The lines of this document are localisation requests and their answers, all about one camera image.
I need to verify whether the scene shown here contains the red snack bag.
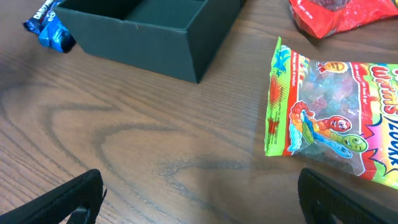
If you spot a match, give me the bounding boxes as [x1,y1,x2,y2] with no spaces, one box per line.
[289,0,397,39]

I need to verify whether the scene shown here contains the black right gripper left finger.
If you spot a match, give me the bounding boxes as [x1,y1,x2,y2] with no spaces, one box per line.
[1,169,107,224]

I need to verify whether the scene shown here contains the light blue cookie pack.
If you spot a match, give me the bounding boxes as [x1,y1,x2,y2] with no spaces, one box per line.
[39,11,76,53]

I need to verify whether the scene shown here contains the dark blue Dairy Milk bar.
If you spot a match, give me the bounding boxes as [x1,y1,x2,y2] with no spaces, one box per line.
[22,0,64,35]

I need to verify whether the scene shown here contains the dark green open box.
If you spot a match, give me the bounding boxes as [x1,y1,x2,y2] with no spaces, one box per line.
[55,0,244,83]

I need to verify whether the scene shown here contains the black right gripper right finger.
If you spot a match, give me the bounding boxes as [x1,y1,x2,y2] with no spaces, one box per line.
[298,168,397,224]

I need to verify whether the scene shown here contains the gummy worms candy bag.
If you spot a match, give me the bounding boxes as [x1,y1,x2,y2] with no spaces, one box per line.
[264,42,397,188]

